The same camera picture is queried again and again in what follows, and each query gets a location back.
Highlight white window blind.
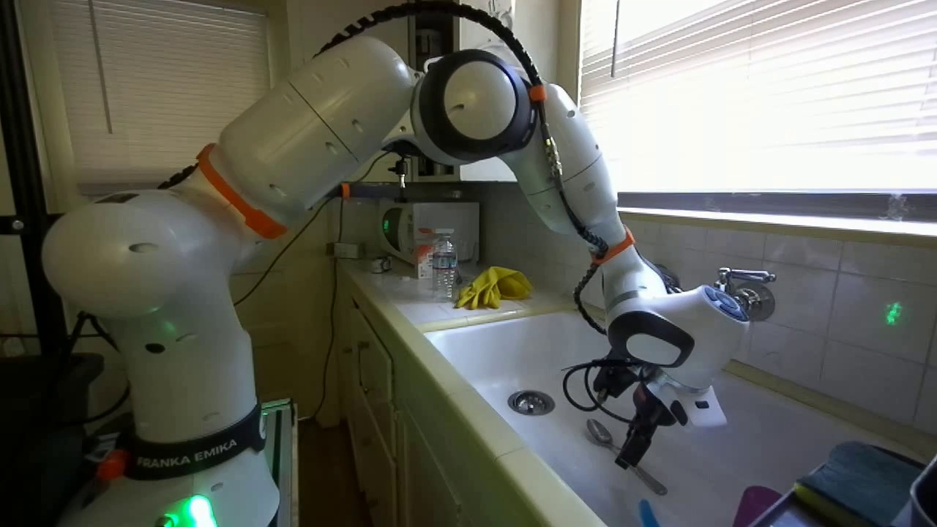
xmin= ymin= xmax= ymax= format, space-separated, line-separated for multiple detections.
xmin=40 ymin=0 xmax=277 ymax=188
xmin=574 ymin=0 xmax=937 ymax=200

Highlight black metal stand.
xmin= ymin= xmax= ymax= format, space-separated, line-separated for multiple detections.
xmin=0 ymin=0 xmax=108 ymax=527

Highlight yellow rubber gloves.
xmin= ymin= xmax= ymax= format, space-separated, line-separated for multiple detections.
xmin=453 ymin=264 xmax=537 ymax=314

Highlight purple plastic cup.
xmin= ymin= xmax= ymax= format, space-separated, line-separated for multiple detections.
xmin=732 ymin=483 xmax=783 ymax=527

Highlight green edged rack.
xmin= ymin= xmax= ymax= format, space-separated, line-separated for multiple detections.
xmin=256 ymin=396 xmax=302 ymax=527

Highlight small white red container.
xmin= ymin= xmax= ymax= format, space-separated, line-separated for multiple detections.
xmin=413 ymin=228 xmax=439 ymax=286

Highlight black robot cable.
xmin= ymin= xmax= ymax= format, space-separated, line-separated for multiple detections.
xmin=315 ymin=0 xmax=646 ymax=420

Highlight white sink basin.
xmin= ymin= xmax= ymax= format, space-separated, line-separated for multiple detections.
xmin=423 ymin=308 xmax=880 ymax=527

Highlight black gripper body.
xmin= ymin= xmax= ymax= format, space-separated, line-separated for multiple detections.
xmin=624 ymin=377 xmax=687 ymax=423

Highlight cream lower cabinets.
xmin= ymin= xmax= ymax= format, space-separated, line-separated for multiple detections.
xmin=332 ymin=281 xmax=529 ymax=527

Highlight silver spoon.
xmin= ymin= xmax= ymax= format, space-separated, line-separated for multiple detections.
xmin=581 ymin=417 xmax=669 ymax=499

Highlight black clamp bar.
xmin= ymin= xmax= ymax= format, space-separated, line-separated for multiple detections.
xmin=332 ymin=174 xmax=491 ymax=213

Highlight metal sink drain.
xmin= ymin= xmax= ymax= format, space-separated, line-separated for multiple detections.
xmin=505 ymin=387 xmax=558 ymax=420

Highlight chrome wall faucet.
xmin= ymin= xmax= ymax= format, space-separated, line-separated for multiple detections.
xmin=655 ymin=261 xmax=781 ymax=326

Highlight thin black camera cable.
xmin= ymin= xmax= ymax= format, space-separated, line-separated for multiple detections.
xmin=237 ymin=180 xmax=391 ymax=304

